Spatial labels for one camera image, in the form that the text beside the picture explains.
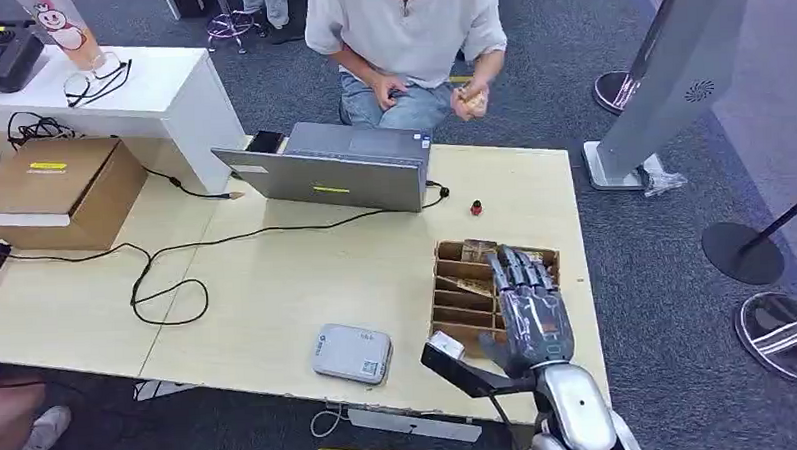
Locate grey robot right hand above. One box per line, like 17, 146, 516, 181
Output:
475, 242, 578, 381

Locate person's left hand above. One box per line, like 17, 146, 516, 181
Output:
449, 77, 492, 122

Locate person's right hand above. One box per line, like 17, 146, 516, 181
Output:
366, 72, 409, 112

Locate stack of cards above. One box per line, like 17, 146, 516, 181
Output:
460, 87, 490, 117

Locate person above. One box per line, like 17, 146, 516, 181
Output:
303, 0, 512, 136

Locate wooden card box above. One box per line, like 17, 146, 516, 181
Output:
427, 235, 565, 363

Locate grey laptop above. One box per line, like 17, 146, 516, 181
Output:
210, 117, 435, 221

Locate black phone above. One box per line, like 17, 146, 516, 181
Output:
245, 129, 286, 155

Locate standing person's legs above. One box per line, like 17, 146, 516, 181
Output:
239, 0, 307, 46

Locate white power strip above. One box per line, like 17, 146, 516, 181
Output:
346, 402, 483, 449

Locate chrome stool base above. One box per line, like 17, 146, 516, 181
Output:
205, 0, 261, 56

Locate flat grey device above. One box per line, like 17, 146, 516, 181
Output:
309, 321, 395, 388

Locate crumpled clear plastic wrap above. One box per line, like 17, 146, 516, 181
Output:
639, 153, 689, 199

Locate grey kiosk stand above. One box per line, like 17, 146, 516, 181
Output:
577, 0, 792, 194

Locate black case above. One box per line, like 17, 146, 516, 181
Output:
162, 0, 220, 21

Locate black stanchion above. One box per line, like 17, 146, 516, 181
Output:
698, 184, 797, 288

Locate large chrome stanchion base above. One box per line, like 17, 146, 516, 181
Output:
732, 291, 797, 386

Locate black-framed glasses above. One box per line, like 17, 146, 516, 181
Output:
63, 58, 135, 110

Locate cartoon printed drink cup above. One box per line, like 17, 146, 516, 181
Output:
13, 0, 119, 77

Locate cardboard box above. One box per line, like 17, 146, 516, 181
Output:
0, 135, 152, 255

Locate black electronic device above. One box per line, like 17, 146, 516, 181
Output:
0, 18, 47, 94

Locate person's leg with pale shoe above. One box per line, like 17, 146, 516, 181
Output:
0, 377, 74, 450

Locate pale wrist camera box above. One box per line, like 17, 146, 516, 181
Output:
425, 330, 468, 363

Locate black cable with plug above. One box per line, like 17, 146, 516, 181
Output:
140, 162, 246, 205

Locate white cable loop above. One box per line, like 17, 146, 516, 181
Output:
310, 404, 348, 440

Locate long black cable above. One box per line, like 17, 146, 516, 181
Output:
2, 180, 455, 333

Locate coiled black cable bundle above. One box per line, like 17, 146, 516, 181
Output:
6, 109, 79, 151

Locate white bracket under desk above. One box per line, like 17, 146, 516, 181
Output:
132, 378, 198, 403

